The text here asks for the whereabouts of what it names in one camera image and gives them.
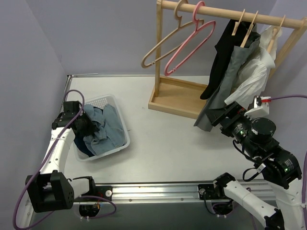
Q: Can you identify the black garment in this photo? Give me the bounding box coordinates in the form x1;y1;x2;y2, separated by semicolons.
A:
200;20;251;100

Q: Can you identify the beige plastic hanger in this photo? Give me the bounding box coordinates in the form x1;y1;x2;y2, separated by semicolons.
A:
141;0;193;69

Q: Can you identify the pink plastic hanger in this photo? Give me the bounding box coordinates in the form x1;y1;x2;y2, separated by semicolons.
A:
164;0;216;77

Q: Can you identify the wooden hanger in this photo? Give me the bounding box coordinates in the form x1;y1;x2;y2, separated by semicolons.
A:
267;15;286;53
240;11;259;48
232;9;246;36

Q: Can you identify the light blue denim jacket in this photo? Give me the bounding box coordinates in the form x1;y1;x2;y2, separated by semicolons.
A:
83;104;126;156

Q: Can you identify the dark blue denim skirt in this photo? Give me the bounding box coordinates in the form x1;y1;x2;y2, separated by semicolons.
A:
74;137;94;157

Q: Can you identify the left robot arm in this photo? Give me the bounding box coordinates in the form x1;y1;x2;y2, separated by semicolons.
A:
25;101;97;213

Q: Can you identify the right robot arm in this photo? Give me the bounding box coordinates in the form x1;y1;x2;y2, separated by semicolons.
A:
206;102;307;230

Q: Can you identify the grey garment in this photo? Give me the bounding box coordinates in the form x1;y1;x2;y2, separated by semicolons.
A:
194;32;260;132

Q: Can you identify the wooden clothes rack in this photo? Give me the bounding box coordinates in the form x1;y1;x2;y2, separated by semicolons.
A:
141;0;307;119

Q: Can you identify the white shirt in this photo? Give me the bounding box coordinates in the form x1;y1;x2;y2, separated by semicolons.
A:
224;26;282;108

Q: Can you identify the white plastic basket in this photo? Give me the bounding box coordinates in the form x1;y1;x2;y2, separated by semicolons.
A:
73;94;130;162

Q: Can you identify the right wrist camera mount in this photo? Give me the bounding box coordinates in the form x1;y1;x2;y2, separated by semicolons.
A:
245;96;271;119

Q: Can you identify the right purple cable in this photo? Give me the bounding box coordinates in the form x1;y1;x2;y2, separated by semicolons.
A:
270;94;307;204

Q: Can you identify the aluminium mounting rail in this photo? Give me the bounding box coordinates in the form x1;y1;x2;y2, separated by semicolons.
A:
96;182;217;203

